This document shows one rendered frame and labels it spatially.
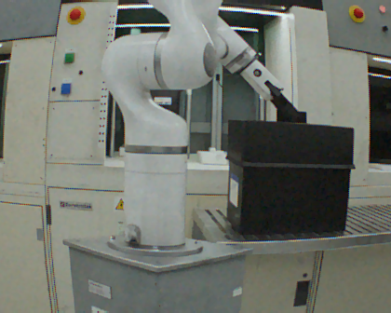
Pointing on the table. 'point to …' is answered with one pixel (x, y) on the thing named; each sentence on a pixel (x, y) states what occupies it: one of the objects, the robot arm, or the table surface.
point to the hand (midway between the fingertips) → (289, 112)
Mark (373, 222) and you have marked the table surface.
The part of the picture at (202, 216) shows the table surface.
